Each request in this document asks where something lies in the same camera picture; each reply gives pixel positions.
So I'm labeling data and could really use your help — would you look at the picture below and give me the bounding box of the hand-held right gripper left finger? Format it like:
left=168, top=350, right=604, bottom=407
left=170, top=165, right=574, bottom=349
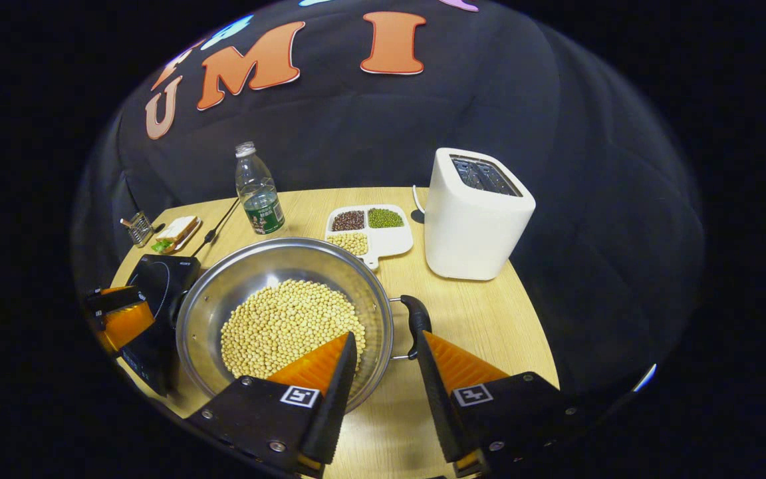
left=187, top=331, right=359, bottom=476

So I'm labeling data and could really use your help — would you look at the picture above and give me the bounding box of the pile of yellow soybeans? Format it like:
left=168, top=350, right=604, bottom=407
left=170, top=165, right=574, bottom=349
left=220, top=279, right=367, bottom=380

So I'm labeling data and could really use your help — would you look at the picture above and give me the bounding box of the black cooktop power cable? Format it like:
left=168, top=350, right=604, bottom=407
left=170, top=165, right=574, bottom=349
left=190, top=198, right=241, bottom=259

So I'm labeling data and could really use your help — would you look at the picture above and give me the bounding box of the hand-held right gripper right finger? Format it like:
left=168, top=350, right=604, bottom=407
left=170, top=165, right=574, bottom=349
left=416, top=331, right=586, bottom=476

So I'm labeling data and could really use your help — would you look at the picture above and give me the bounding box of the metal wire basket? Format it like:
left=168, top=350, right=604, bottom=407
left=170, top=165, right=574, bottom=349
left=120, top=212, right=156, bottom=248

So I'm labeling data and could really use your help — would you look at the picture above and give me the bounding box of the white divided dish of beans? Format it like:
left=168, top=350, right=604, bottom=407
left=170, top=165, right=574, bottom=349
left=325, top=204, right=414, bottom=270

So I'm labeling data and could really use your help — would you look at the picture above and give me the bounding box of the sandwich on small plate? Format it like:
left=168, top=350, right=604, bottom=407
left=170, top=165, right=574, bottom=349
left=152, top=215, right=203, bottom=255

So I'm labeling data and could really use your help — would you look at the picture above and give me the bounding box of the black induction cooktop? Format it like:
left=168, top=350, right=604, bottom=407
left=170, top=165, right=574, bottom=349
left=120, top=254, right=202, bottom=397

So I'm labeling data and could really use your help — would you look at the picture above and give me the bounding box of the steel pot with black handles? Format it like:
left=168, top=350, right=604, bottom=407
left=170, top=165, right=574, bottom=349
left=176, top=238, right=433, bottom=413

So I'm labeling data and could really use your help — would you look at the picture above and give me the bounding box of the clear plastic water bottle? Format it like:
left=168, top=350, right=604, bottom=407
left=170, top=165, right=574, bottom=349
left=235, top=141, right=285, bottom=235

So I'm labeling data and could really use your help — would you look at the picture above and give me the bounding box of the white toaster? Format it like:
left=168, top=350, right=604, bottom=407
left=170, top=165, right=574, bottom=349
left=424, top=148, right=537, bottom=281

